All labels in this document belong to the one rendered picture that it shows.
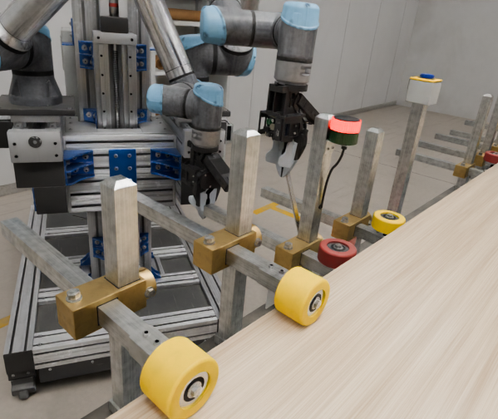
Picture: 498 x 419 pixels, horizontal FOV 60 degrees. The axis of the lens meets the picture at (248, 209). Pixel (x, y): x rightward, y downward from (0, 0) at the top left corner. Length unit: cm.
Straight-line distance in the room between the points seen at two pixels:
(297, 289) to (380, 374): 16
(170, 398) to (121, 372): 25
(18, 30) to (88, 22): 38
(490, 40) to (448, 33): 70
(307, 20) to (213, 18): 20
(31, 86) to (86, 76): 26
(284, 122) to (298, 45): 15
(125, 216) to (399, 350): 45
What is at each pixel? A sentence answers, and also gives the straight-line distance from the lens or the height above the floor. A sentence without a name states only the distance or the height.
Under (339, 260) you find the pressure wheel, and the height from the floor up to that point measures 90.
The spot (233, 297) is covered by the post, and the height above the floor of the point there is 84.
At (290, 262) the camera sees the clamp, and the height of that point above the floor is 85.
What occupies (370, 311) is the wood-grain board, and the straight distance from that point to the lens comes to 78.
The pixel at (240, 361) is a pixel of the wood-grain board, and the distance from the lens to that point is 64.
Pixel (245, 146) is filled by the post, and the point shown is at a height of 114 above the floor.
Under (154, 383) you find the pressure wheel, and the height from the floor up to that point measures 96.
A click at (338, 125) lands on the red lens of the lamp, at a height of 116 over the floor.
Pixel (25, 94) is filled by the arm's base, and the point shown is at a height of 107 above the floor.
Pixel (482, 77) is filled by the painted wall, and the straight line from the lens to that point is 873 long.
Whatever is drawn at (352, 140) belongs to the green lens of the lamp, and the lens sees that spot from 91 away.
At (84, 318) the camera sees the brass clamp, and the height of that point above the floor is 95.
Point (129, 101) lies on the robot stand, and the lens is 159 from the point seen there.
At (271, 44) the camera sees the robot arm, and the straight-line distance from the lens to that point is 101.
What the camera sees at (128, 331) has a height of 96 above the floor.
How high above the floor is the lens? 134
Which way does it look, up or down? 24 degrees down
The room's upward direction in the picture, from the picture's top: 5 degrees clockwise
